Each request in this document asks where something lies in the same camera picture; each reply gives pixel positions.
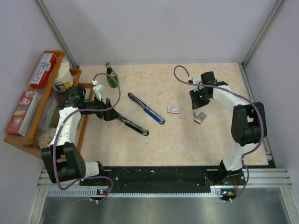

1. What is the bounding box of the green glass bottle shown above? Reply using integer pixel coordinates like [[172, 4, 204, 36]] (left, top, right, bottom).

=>
[[105, 63, 119, 88]]

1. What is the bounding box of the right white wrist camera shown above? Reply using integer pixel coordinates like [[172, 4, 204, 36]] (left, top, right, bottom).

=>
[[188, 77, 203, 92]]

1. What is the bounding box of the red white box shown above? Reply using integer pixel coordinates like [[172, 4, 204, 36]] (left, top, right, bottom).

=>
[[5, 91, 40, 137], [29, 53, 57, 89]]

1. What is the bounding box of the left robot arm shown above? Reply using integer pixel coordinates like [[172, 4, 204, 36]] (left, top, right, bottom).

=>
[[41, 84, 120, 185]]

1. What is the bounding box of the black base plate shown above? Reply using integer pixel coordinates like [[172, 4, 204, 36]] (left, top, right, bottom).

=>
[[79, 165, 248, 194]]

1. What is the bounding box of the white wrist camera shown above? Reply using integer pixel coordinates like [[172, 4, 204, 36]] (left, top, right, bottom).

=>
[[92, 80, 107, 101], [188, 77, 203, 92]]

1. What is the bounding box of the red white box upper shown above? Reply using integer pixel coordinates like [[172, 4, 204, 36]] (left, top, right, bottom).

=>
[[29, 53, 57, 89]]

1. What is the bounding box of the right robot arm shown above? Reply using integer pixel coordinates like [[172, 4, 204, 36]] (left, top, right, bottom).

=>
[[188, 71, 267, 185]]

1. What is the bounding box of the black stapler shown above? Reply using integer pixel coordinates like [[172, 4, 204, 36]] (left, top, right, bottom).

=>
[[118, 116, 149, 136]]

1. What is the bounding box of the red staple tray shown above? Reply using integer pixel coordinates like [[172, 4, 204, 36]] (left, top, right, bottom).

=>
[[194, 112, 206, 125]]

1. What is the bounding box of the wooden shelf rack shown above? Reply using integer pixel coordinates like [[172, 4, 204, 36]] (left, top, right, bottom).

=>
[[3, 49, 96, 162]]

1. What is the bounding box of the white cloth roll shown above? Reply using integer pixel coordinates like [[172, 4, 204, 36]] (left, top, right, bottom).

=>
[[38, 128, 56, 149]]

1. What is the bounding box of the white paper bag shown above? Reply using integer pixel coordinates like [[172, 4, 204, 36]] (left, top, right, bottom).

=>
[[53, 58, 74, 92]]

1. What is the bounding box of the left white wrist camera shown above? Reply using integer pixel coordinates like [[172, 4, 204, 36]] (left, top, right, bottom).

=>
[[92, 80, 107, 101]]

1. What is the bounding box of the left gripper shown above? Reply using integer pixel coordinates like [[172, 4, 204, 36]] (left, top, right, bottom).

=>
[[82, 94, 121, 121]]

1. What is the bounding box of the red staple box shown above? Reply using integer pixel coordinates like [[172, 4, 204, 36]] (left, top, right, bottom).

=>
[[167, 106, 180, 114]]

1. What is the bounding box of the blue stapler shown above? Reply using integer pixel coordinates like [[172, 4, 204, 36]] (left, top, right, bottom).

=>
[[128, 92, 165, 125]]

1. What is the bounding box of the red white box lower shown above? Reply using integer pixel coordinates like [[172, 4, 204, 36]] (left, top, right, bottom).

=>
[[5, 91, 40, 137]]

